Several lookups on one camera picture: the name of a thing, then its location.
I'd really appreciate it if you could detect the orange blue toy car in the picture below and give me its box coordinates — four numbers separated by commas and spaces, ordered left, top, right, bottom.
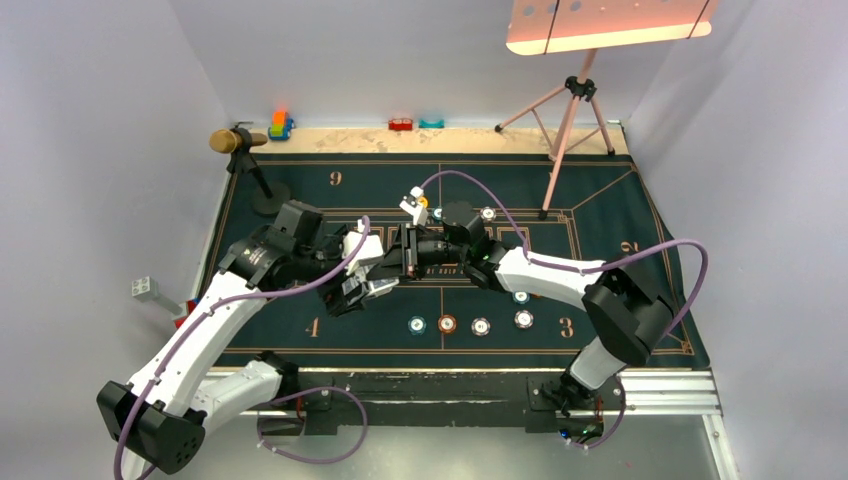
267, 110, 294, 141

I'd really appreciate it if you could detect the blue playing card deck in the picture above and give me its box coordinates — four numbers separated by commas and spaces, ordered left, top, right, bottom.
342, 276, 399, 312

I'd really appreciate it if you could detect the dark green poker mat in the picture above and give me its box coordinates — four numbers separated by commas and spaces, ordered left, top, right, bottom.
217, 153, 671, 369

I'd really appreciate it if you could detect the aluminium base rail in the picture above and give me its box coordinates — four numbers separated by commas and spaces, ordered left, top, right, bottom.
135, 368, 723, 419

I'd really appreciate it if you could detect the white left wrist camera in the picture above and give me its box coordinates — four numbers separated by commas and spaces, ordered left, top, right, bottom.
342, 219, 384, 275

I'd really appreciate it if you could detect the pink music stand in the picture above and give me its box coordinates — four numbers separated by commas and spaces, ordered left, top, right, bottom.
494, 0, 719, 220

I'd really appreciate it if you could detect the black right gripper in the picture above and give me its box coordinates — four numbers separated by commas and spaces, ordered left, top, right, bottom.
368, 222, 469, 283

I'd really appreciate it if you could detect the brown white chip stack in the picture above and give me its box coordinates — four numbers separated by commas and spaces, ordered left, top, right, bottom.
471, 317, 491, 337

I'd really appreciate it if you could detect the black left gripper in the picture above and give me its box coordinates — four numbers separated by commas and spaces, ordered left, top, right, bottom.
292, 223, 368, 315

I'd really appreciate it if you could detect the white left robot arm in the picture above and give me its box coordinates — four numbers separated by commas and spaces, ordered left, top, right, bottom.
96, 201, 375, 479

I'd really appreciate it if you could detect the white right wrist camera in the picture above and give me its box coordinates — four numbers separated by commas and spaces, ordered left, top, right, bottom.
399, 186, 429, 226

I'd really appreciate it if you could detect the teal toy block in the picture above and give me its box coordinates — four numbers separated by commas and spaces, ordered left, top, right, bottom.
418, 118, 445, 129

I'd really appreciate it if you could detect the red toy block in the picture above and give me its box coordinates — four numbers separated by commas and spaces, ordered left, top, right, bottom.
387, 118, 415, 131

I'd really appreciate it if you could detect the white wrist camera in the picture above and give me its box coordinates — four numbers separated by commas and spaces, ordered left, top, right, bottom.
399, 186, 429, 226
342, 219, 384, 275

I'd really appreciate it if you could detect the gold microphone on stand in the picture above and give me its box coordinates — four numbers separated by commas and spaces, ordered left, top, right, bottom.
209, 123, 292, 217

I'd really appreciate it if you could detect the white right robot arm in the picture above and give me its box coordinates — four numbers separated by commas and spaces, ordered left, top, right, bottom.
367, 202, 675, 407

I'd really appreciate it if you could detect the grey lego brick handle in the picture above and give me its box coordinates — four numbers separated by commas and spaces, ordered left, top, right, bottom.
131, 276, 185, 317

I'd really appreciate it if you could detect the blue green chip stack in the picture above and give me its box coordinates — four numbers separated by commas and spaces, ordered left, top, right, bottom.
408, 316, 427, 336

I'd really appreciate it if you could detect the orange chip stack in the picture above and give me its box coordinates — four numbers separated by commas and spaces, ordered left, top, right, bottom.
437, 314, 457, 334

